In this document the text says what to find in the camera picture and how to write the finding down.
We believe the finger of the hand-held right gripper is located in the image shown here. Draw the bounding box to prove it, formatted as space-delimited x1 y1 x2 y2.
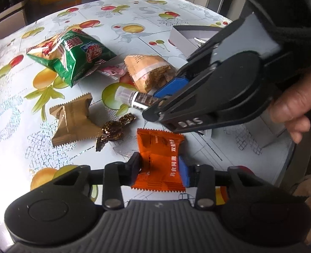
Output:
142 62 235 134
154 18 251 98

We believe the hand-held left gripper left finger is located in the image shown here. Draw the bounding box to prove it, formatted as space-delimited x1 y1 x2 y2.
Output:
53 152 141 211

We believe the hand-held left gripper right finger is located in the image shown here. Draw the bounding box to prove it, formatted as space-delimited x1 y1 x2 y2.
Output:
179 156 254 211

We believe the orange snack packet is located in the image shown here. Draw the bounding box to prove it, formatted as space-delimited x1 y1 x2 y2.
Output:
130 128 186 192

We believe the tan biscuit packet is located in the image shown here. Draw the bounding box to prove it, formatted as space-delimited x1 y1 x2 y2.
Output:
124 55 178 94

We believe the dark foil chocolate candy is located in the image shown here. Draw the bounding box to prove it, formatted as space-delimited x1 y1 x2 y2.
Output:
95 113 137 152

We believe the small brown label bottle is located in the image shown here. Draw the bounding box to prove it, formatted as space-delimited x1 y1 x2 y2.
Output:
115 86 166 111

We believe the gold brown snack packet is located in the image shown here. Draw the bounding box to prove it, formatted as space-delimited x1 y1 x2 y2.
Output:
49 93 103 148

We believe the person's right hand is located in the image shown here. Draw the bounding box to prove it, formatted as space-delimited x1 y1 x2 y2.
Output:
270 58 311 144

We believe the pink snack packet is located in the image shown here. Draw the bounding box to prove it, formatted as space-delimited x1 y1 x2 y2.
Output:
96 63 128 81

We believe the green chip bag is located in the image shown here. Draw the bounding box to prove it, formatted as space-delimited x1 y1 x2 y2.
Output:
26 30 117 88

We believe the grey cabinet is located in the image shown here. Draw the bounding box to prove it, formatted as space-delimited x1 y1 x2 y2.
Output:
0 3 28 41

